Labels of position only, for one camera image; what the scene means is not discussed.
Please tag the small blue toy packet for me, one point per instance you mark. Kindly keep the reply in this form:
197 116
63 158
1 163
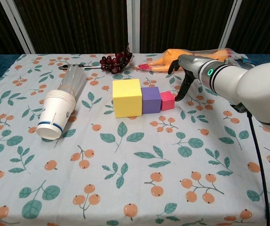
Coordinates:
244 61

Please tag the stack of white paper cups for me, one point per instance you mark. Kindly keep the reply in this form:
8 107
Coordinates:
55 115

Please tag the purple foam cube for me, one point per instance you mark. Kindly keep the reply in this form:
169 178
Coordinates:
151 101

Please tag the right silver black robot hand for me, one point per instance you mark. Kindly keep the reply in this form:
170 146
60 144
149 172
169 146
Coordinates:
192 64

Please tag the dark red grape bunch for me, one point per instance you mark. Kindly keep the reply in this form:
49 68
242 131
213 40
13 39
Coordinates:
115 62

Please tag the stack of clear plastic cups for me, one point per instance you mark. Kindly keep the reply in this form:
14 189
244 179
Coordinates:
75 78

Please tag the small red foam cube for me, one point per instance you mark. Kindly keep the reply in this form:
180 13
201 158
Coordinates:
167 101

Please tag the floral print tablecloth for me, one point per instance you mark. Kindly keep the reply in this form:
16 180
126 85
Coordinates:
125 164

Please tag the large yellow foam cube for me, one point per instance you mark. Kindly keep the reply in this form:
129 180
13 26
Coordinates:
126 99

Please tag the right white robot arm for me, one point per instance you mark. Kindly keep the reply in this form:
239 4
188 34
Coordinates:
250 87

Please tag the orange rubber chicken toy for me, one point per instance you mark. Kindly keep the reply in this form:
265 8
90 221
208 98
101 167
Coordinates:
163 63

